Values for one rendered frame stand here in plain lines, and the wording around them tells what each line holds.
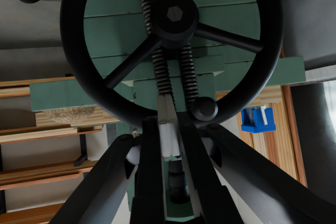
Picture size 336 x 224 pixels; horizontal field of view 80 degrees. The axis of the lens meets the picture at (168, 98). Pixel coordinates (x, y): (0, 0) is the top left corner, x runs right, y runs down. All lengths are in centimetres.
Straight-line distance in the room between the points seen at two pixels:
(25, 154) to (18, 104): 64
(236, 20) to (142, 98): 28
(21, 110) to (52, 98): 269
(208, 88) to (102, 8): 29
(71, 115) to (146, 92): 21
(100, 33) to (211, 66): 25
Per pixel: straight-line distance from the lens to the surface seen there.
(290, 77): 52
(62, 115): 50
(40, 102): 51
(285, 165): 215
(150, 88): 34
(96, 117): 62
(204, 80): 35
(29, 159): 320
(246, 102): 27
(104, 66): 46
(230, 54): 47
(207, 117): 20
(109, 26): 48
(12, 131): 267
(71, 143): 301
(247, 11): 52
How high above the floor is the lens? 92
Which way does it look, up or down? 2 degrees down
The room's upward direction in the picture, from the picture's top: 174 degrees clockwise
